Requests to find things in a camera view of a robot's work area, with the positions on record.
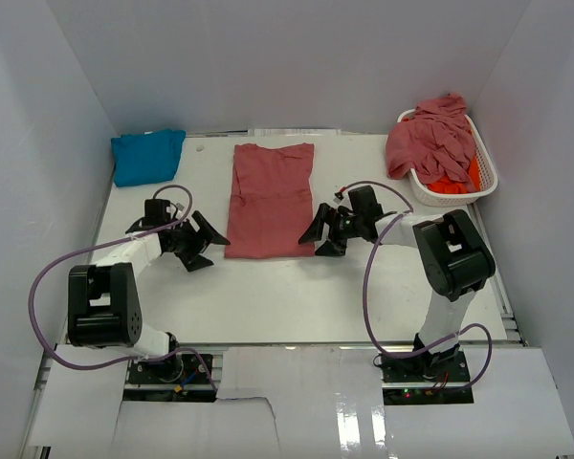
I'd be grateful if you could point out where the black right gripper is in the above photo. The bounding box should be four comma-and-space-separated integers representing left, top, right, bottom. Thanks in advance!
298, 204, 363, 257

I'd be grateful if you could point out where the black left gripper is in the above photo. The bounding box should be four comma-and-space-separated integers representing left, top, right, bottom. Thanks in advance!
166, 210, 229, 272

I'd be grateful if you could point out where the pink t-shirt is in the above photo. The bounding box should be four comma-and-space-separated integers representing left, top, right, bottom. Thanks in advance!
225, 142, 315, 259
386, 93, 476, 192

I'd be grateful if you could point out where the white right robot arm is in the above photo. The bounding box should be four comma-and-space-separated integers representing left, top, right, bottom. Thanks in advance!
298, 181, 496, 382

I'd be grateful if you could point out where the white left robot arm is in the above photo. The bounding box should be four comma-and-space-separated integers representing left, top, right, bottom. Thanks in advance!
67, 198, 231, 382

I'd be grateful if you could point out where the folded blue t-shirt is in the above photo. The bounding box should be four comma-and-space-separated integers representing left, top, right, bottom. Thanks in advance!
111, 129, 187, 187

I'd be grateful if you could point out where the pink t-shirt in basket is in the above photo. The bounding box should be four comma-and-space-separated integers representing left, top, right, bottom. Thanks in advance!
386, 93, 476, 192

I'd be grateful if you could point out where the white plastic laundry basket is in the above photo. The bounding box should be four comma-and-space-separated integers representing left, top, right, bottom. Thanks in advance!
395, 108, 499, 208

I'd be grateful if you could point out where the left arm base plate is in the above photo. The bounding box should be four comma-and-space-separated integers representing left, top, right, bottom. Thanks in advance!
122, 354, 216, 404

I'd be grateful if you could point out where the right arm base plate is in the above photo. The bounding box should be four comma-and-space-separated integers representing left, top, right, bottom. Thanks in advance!
372, 351, 475, 406

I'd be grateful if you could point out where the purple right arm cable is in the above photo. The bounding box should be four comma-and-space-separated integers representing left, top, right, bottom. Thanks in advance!
333, 180, 494, 394

